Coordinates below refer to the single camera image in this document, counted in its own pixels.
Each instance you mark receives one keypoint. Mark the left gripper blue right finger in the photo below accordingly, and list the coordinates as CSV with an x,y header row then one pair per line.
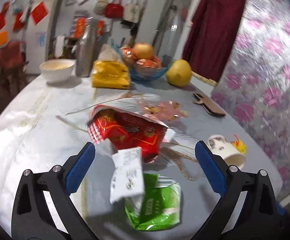
x,y
258,218

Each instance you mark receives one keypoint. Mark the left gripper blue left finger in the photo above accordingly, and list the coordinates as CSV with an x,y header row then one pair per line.
x,y
31,218

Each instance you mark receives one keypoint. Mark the white paper cup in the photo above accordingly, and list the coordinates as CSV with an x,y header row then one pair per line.
x,y
219,145

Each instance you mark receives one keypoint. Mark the green tea packet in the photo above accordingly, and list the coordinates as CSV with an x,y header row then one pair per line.
x,y
158,208

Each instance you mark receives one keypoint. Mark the white pink printed wrapper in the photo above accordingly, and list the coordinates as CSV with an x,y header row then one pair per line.
x,y
127,180

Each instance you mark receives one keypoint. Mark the red snack bag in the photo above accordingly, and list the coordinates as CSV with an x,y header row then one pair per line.
x,y
126,129

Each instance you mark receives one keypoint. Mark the pink clear candy wrapper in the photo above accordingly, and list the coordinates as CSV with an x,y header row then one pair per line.
x,y
163,110

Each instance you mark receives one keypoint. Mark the grey feather print tablecloth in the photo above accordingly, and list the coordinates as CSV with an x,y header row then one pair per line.
x,y
44,125

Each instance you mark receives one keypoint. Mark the floral plastic sheet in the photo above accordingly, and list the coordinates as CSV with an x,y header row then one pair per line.
x,y
255,85

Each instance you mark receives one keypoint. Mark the red cloth side table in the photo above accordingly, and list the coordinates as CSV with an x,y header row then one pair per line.
x,y
12,65

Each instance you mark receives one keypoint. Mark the white ceramic bowl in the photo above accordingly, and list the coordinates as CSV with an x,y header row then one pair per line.
x,y
57,70

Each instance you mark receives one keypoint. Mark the yellow pomelo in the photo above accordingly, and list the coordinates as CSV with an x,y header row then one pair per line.
x,y
179,74

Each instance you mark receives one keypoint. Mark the yellow tissue pack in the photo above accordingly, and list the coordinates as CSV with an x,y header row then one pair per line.
x,y
109,71

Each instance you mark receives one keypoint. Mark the steel water bottle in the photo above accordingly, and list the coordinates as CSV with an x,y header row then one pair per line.
x,y
86,48

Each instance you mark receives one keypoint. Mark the blue glass fruit bowl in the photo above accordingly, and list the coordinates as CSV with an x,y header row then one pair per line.
x,y
142,69

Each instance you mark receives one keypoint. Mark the dark red curtain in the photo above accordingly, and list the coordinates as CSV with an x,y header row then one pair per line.
x,y
213,32

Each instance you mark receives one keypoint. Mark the red orange gift box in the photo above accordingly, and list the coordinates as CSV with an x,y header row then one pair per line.
x,y
80,26

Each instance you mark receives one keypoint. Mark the apple on top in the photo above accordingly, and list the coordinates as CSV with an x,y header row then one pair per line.
x,y
143,51

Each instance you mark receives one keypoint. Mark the beige hanging bag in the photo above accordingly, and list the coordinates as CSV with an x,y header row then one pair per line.
x,y
100,6

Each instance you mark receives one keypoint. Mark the white refrigerator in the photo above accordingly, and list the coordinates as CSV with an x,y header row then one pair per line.
x,y
38,33

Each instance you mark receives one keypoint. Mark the red handbag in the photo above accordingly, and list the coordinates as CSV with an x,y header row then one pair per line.
x,y
114,10

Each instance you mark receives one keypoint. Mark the white tote bag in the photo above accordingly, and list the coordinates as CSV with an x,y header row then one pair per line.
x,y
132,10

